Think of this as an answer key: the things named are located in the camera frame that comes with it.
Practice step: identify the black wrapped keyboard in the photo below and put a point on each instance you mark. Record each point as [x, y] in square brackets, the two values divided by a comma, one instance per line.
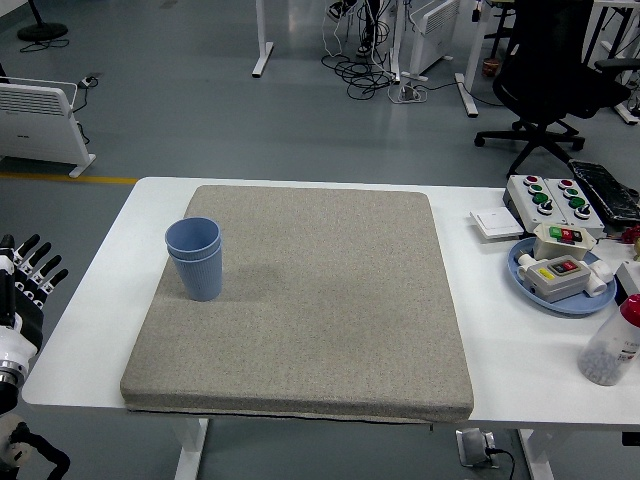
[607, 192]

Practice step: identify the white table leg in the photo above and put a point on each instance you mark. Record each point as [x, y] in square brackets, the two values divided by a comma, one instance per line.
[537, 457]
[189, 450]

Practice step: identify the white green-red button switch box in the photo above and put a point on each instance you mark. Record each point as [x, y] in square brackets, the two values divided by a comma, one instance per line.
[547, 247]

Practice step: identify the brown paper cup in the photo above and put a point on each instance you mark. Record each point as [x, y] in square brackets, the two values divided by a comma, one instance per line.
[490, 67]

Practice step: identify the large white panel heater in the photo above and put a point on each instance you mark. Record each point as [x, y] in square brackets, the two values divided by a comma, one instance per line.
[35, 125]

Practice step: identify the black office chair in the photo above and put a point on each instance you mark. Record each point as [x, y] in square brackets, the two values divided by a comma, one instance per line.
[545, 75]

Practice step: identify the blue ribbed plastic cup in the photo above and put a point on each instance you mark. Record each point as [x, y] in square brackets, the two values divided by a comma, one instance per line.
[192, 237]
[200, 280]

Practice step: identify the white desk leg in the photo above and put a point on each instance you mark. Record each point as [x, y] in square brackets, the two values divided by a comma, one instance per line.
[470, 75]
[262, 45]

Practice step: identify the clear bottle with red cap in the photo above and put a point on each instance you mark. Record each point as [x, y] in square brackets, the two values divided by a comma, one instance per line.
[607, 350]

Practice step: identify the silver floor socket box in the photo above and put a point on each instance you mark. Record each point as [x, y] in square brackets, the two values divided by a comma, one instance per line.
[472, 447]

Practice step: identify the grey push-button switch box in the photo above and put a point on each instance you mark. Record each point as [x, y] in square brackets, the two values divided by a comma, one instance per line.
[555, 280]

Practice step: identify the person's foot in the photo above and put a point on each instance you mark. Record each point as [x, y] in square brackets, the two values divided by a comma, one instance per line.
[340, 9]
[364, 50]

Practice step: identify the small white panel heater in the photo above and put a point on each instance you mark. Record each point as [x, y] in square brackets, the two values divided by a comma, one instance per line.
[432, 35]

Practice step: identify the black table controller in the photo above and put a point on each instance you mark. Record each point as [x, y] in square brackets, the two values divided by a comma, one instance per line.
[631, 437]

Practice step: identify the white control button box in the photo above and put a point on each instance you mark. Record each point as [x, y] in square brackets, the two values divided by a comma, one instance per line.
[520, 205]
[592, 220]

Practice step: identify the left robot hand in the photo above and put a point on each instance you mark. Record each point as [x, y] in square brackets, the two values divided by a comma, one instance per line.
[25, 310]

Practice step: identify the black round stand base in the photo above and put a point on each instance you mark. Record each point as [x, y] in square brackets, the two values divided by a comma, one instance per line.
[42, 31]

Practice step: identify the blue round plate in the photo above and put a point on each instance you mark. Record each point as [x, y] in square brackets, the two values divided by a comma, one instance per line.
[575, 304]

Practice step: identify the grey-brown fabric mat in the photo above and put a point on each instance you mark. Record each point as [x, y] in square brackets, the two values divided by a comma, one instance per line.
[350, 300]

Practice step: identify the white wall switch plate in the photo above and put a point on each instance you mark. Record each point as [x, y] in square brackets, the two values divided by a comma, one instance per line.
[495, 224]

